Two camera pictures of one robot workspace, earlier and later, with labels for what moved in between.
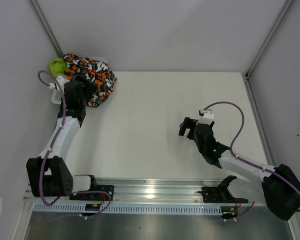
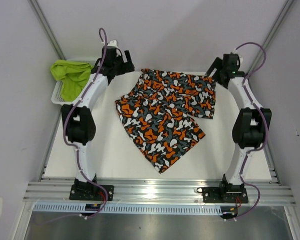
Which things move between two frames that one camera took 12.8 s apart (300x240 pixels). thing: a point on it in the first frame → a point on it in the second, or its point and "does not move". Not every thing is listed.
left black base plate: [94, 196] does not move
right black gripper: [187, 123] → [216, 64]
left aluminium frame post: [41, 17] does not move
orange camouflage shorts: [98, 72] → [161, 114]
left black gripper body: [87, 91] → [119, 66]
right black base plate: [220, 194] does not move
